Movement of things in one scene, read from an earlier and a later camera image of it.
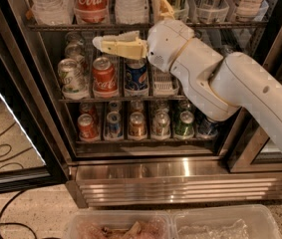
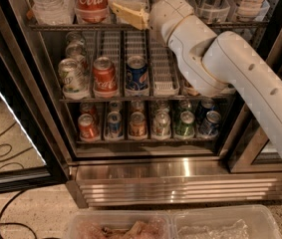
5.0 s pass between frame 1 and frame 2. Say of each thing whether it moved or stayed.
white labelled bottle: stayed
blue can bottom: stayed
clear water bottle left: stayed
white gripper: moved
